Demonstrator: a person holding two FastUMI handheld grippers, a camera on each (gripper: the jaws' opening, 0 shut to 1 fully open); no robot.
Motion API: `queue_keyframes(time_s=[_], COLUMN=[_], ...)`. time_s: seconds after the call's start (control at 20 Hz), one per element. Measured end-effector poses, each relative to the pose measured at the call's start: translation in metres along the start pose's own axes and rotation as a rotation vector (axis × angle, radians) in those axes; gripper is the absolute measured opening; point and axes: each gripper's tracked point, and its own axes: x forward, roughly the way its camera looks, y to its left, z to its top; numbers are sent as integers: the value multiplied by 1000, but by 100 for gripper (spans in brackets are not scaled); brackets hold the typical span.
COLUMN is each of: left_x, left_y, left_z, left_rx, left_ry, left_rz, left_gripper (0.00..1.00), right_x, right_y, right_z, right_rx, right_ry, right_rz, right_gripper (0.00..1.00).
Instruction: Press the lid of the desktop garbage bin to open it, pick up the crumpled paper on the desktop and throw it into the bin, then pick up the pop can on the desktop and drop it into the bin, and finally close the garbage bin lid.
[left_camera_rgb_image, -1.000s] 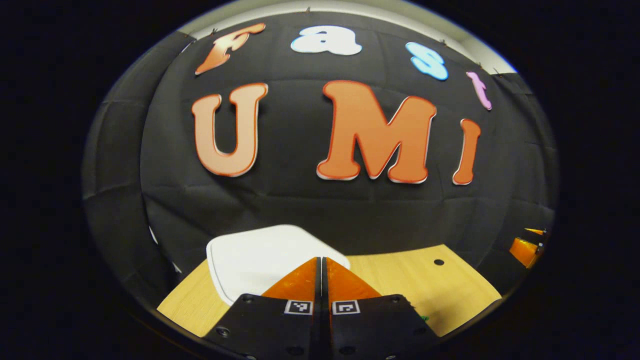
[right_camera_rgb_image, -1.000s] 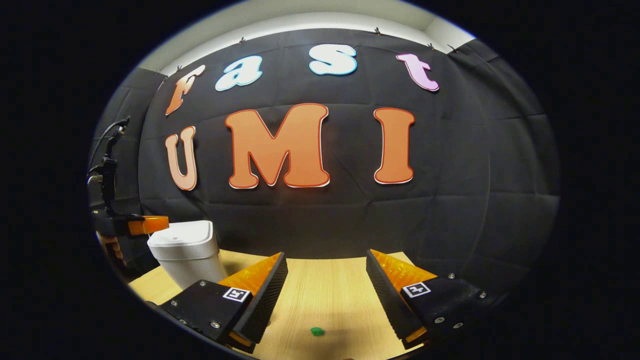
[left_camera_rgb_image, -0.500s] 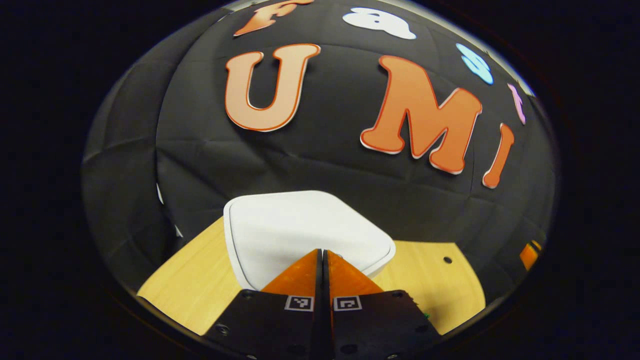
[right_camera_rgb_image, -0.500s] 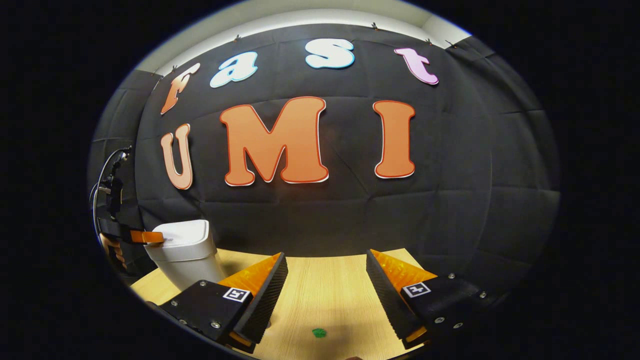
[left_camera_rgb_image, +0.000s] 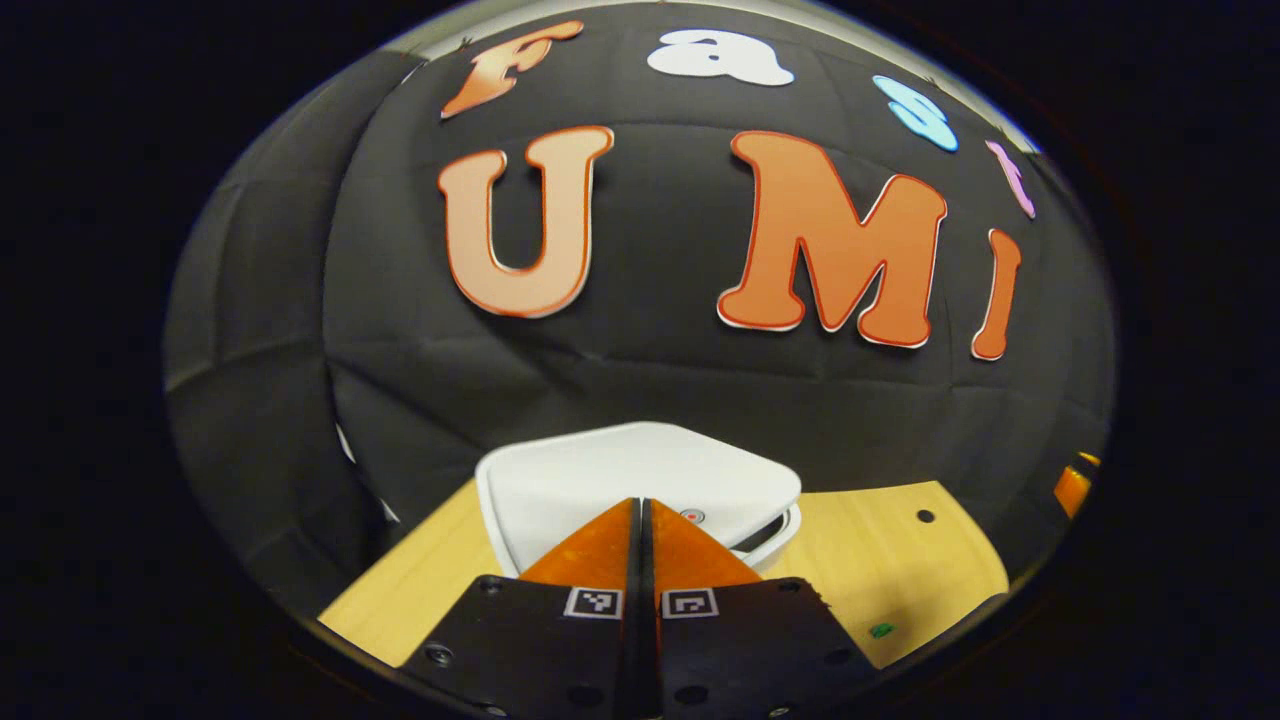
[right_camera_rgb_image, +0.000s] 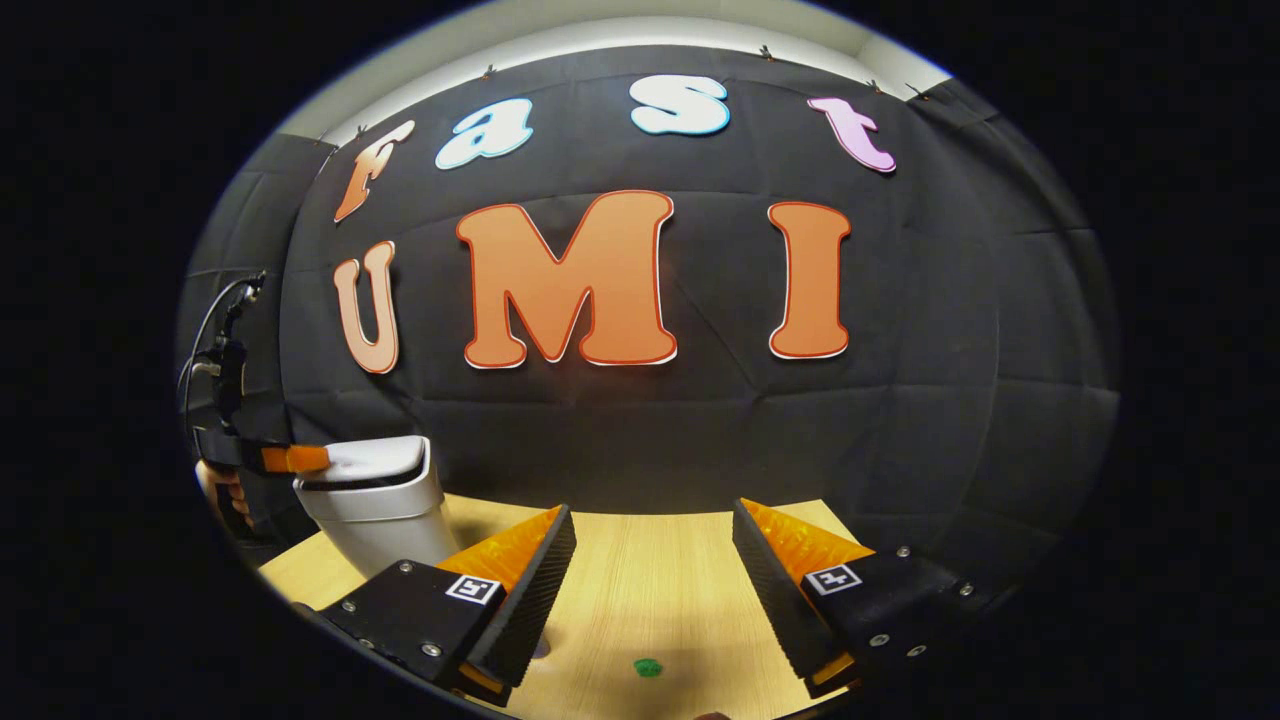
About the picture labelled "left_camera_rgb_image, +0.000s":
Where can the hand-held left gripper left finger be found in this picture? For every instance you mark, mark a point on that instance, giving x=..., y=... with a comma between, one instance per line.
x=545, y=650

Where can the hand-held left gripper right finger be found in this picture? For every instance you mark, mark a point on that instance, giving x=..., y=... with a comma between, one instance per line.
x=740, y=650

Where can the white desktop garbage bin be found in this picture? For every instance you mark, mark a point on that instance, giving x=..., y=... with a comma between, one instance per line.
x=620, y=470

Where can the wooden desktop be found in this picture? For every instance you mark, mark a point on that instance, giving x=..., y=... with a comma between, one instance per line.
x=880, y=570

